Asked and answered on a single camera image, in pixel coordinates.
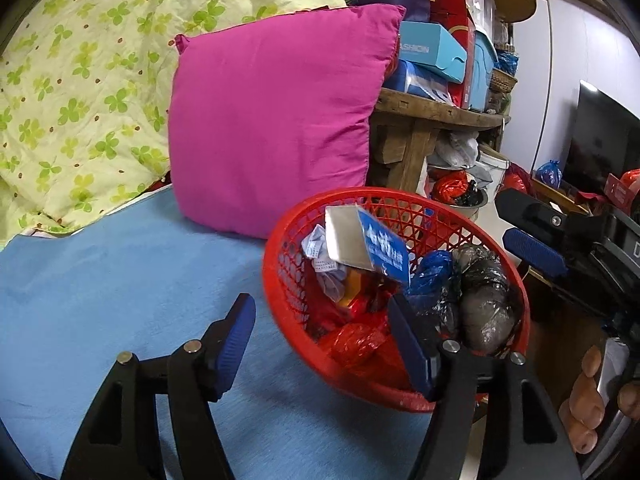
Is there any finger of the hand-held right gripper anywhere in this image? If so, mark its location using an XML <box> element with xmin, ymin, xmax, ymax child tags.
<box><xmin>494</xmin><ymin>187</ymin><xmax>608</xmax><ymax>233</ymax></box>
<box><xmin>501</xmin><ymin>227</ymin><xmax>618</xmax><ymax>321</ymax></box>

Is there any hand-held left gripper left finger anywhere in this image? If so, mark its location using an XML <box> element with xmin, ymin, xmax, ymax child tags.
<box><xmin>60</xmin><ymin>292</ymin><xmax>257</xmax><ymax>480</ymax></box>

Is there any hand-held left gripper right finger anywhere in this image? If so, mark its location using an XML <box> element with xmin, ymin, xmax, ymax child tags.
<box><xmin>387</xmin><ymin>294</ymin><xmax>583</xmax><ymax>480</ymax></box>

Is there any red orange plastic bag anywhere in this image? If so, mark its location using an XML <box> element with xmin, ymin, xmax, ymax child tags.
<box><xmin>320</xmin><ymin>322</ymin><xmax>392</xmax><ymax>368</ymax></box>

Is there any red plastic bag wad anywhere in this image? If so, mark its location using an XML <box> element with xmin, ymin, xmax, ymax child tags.
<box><xmin>350</xmin><ymin>285</ymin><xmax>396</xmax><ymax>322</ymax></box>

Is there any grey black plastic bag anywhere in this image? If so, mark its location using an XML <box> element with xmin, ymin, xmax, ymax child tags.
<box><xmin>435</xmin><ymin>245</ymin><xmax>518</xmax><ymax>353</ymax></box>

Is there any blue plastic bag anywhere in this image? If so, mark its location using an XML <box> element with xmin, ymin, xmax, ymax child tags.
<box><xmin>407</xmin><ymin>250</ymin><xmax>458</xmax><ymax>311</ymax></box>

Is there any red mesh plastic basket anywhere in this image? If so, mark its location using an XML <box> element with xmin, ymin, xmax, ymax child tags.
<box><xmin>262</xmin><ymin>187</ymin><xmax>532</xmax><ymax>413</ymax></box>

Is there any blue white carton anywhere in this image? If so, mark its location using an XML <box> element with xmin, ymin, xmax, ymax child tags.
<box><xmin>325</xmin><ymin>205</ymin><xmax>412</xmax><ymax>288</ymax></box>

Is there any white blue wrapper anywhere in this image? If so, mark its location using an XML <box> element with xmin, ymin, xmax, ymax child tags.
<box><xmin>301</xmin><ymin>225</ymin><xmax>348</xmax><ymax>303</ymax></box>

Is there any person's right hand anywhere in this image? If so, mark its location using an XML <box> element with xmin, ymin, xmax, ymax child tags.
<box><xmin>559</xmin><ymin>345</ymin><xmax>640</xmax><ymax>456</ymax></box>

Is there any red plastic sack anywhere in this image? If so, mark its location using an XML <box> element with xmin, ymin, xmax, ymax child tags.
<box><xmin>502</xmin><ymin>162</ymin><xmax>533</xmax><ymax>196</ymax></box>

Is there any small blue knotted bag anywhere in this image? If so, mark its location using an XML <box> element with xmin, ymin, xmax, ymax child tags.
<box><xmin>535</xmin><ymin>160</ymin><xmax>563</xmax><ymax>186</ymax></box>

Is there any metal bowl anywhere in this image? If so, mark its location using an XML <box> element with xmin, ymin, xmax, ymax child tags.
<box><xmin>440</xmin><ymin>187</ymin><xmax>488</xmax><ymax>208</ymax></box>

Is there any white bucket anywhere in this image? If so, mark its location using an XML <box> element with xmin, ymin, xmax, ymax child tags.
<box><xmin>477</xmin><ymin>147</ymin><xmax>508</xmax><ymax>186</ymax></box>

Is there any small red box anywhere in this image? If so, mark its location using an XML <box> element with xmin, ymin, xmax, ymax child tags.
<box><xmin>602</xmin><ymin>170</ymin><xmax>640</xmax><ymax>206</ymax></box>

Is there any red crinkled bag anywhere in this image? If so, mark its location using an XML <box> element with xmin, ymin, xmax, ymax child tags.
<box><xmin>431</xmin><ymin>170</ymin><xmax>471</xmax><ymax>206</ymax></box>

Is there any black television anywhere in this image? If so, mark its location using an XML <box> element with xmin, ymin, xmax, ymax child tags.
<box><xmin>562</xmin><ymin>79</ymin><xmax>640</xmax><ymax>196</ymax></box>

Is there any blue blanket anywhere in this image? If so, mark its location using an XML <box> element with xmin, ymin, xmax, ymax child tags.
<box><xmin>0</xmin><ymin>185</ymin><xmax>436</xmax><ymax>480</ymax></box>

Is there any wicker basket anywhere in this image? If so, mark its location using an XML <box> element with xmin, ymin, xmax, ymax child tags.
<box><xmin>489</xmin><ymin>69</ymin><xmax>518</xmax><ymax>93</ymax></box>

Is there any blue storage bin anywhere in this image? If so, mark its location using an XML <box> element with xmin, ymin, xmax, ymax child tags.
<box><xmin>470</xmin><ymin>30</ymin><xmax>499</xmax><ymax>112</ymax></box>

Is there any wooden table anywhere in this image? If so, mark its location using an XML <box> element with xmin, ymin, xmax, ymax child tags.
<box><xmin>367</xmin><ymin>87</ymin><xmax>511</xmax><ymax>196</ymax></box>

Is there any blue plastic packet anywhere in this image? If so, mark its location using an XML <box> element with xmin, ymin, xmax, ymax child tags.
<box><xmin>384</xmin><ymin>59</ymin><xmax>458</xmax><ymax>107</ymax></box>

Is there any light blue shoe box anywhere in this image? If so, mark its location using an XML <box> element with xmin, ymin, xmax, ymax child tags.
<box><xmin>398</xmin><ymin>20</ymin><xmax>469</xmax><ymax>84</ymax></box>

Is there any red cardboard box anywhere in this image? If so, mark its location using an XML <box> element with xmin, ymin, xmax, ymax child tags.
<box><xmin>429</xmin><ymin>0</ymin><xmax>477</xmax><ymax>110</ymax></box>

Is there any pink pillow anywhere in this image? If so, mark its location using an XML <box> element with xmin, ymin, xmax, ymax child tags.
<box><xmin>169</xmin><ymin>4</ymin><xmax>407</xmax><ymax>240</ymax></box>

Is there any green floral quilt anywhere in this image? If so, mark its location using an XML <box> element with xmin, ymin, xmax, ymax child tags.
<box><xmin>0</xmin><ymin>0</ymin><xmax>351</xmax><ymax>253</ymax></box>

